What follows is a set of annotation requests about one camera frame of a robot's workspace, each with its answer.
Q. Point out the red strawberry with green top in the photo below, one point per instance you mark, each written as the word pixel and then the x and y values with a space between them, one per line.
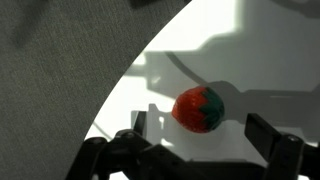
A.
pixel 196 110

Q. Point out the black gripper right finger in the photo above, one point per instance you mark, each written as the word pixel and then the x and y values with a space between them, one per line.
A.
pixel 283 150

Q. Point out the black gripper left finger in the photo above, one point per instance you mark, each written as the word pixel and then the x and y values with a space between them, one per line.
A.
pixel 116 153

